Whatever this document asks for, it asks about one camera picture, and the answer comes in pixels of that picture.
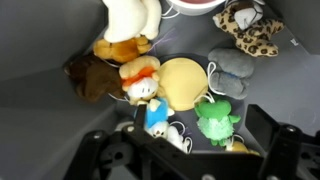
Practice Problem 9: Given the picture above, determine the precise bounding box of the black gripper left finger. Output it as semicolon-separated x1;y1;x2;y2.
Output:
135;104;147;128

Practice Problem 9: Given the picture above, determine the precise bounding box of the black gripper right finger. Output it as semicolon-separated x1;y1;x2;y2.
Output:
245;104;279;145

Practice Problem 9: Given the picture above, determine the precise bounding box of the blue white plush toy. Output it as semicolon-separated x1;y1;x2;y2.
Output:
144;97;175;137

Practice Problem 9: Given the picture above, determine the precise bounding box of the orange white plush toy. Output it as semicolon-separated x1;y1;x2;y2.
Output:
119;55;160;105

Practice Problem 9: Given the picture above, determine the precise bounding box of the green plush toy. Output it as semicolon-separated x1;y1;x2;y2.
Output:
194;100;241;146

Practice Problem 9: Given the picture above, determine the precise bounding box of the tan round plush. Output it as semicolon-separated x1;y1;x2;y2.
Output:
157;58;208;111

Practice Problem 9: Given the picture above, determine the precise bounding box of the dark brown plush toy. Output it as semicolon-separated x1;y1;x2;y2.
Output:
64;54;125;102

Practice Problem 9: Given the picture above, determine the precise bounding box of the gray plush toy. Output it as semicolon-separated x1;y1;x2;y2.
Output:
207;48;255;100

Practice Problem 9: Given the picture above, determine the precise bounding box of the golden brown plush toy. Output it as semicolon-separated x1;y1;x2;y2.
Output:
93;36;152;63

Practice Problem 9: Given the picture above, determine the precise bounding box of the gray plastic bin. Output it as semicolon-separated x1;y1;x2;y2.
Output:
0;0;320;180

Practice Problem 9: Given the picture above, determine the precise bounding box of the leopard plush toy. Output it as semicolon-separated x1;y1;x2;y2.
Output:
212;0;284;57

